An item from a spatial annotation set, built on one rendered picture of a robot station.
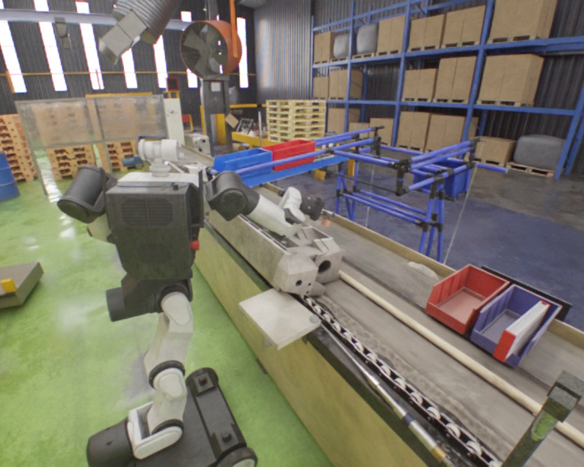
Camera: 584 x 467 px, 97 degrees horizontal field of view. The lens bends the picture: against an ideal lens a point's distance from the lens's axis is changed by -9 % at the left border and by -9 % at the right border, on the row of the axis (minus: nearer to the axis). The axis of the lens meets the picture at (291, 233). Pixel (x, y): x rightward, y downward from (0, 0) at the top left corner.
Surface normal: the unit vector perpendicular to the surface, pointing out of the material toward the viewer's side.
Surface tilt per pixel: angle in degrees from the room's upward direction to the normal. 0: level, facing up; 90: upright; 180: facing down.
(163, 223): 88
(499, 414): 0
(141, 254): 103
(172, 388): 90
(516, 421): 0
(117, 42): 90
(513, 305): 88
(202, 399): 0
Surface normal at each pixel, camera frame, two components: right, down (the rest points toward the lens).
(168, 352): 0.53, 0.37
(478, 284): -0.84, 0.20
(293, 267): 0.44, -0.52
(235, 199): 0.27, 0.54
